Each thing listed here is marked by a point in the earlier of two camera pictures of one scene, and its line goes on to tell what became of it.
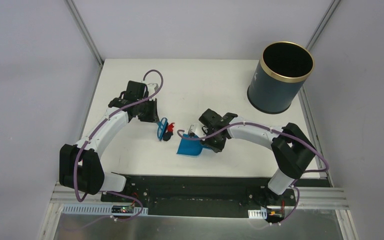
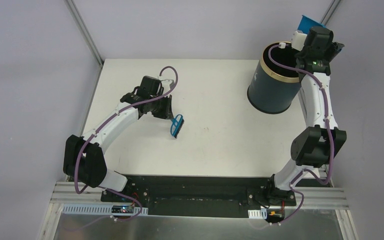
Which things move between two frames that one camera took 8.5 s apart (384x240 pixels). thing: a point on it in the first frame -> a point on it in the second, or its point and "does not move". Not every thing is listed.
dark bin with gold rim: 283,67 does not move
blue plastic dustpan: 189,147 -> 306,23
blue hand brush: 162,127 -> 177,124
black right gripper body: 214,142 -> 332,49
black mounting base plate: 202,196 does not move
